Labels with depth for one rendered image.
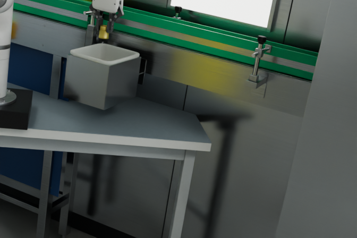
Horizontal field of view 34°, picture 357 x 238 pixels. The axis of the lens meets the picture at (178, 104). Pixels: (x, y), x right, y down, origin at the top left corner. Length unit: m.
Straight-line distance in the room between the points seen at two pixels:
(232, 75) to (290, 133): 0.36
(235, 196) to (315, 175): 0.61
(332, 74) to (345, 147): 0.23
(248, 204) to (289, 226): 0.47
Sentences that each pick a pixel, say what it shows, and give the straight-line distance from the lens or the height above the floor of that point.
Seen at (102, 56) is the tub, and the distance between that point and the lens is 2.22.
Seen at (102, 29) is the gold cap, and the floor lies 1.09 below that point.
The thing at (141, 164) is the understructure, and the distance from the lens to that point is 2.59.
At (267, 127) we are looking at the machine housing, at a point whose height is 0.78.
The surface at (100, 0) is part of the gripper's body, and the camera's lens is 2.07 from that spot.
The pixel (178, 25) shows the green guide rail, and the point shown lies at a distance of 2.16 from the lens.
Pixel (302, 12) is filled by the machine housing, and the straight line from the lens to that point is 2.20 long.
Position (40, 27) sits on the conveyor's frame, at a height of 1.02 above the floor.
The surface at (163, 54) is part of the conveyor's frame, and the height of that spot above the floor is 1.01.
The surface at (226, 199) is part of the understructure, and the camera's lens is 2.47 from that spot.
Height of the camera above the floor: 1.51
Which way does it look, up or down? 18 degrees down
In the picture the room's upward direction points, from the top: 9 degrees clockwise
